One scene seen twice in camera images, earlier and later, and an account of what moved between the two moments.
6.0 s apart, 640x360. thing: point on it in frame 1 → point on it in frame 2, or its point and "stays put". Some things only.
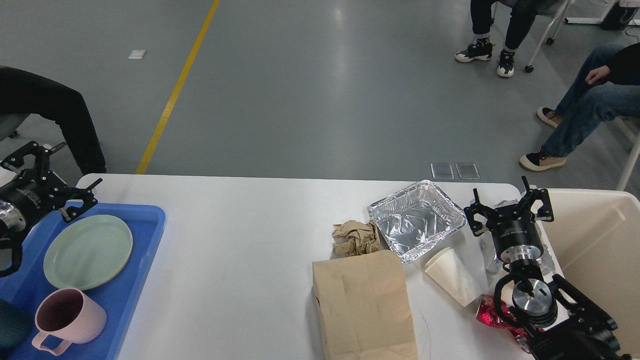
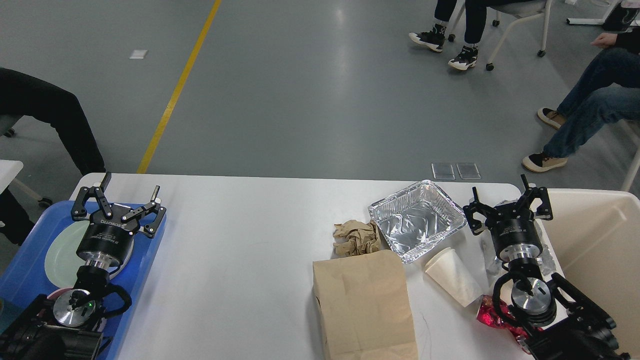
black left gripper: (38, 191) → (110, 241)
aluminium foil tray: (416, 218) stays put
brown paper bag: (364, 307) stays put
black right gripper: (515, 232) stays put
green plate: (87, 251) stays put
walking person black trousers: (522, 14) → (445, 12)
